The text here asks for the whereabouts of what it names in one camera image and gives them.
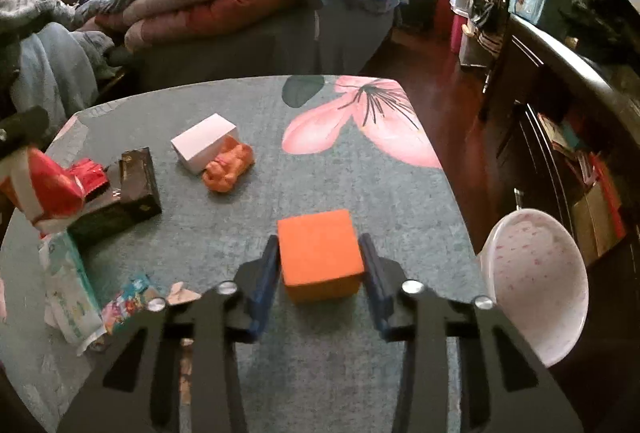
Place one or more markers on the colourful candy wrapper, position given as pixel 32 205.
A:
pixel 132 298

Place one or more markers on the orange wrapper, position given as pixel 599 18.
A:
pixel 232 161

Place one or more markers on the dark wooden sideboard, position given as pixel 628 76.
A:
pixel 564 139

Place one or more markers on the floral grey-green tablecloth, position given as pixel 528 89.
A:
pixel 321 144

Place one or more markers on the red and white paper cup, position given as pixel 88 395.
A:
pixel 49 197

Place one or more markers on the red foil snack bag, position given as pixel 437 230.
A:
pixel 91 176

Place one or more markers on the white small box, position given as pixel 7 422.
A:
pixel 200 144

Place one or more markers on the chair draped with blankets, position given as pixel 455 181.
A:
pixel 47 62

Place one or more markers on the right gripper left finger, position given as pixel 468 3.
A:
pixel 135 385

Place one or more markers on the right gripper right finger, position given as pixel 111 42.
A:
pixel 504 385

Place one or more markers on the dark brown carton box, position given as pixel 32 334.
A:
pixel 131 198

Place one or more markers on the bed with folded quilts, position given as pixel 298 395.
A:
pixel 164 43

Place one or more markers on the orange cube box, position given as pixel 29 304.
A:
pixel 320 257

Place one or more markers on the white pink-speckled trash bin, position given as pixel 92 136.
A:
pixel 534 271

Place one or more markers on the pale green tissue pack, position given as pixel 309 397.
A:
pixel 71 304

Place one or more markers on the teal box with clothes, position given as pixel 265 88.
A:
pixel 604 31

